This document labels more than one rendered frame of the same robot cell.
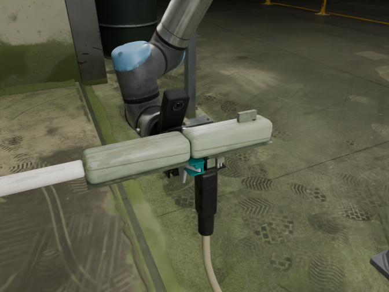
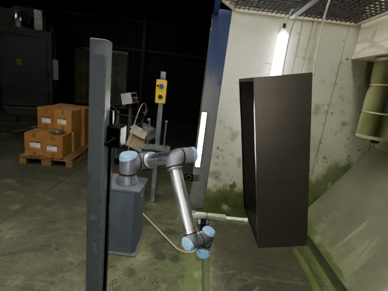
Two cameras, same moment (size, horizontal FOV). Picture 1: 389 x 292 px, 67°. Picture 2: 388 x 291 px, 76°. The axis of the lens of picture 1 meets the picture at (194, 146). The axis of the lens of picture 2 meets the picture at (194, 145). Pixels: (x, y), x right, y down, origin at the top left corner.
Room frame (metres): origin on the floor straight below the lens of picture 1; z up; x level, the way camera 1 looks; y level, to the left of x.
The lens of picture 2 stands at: (2.09, 0.62, 1.55)
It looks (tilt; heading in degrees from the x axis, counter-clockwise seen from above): 14 degrees down; 205
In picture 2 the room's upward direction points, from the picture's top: 7 degrees clockwise
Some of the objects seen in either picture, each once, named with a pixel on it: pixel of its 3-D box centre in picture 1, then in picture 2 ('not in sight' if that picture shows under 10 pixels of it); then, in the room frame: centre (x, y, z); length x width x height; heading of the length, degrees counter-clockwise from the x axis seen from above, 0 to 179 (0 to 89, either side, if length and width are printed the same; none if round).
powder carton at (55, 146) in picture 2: not in sight; (58, 144); (-0.47, -3.05, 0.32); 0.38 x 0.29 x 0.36; 32
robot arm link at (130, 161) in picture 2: not in sight; (129, 161); (0.49, -0.73, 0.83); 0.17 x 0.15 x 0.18; 157
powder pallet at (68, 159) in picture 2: not in sight; (62, 150); (-0.76, -3.36, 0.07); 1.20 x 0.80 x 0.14; 32
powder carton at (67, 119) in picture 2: not in sight; (68, 119); (-0.80, -3.23, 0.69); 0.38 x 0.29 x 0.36; 27
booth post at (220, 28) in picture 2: not in sight; (206, 123); (-0.45, -0.45, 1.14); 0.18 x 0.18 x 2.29; 25
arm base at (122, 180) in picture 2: not in sight; (127, 176); (0.50, -0.73, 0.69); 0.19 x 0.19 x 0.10
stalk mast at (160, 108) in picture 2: not in sight; (157, 141); (-0.35, -1.02, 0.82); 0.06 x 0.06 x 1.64; 25
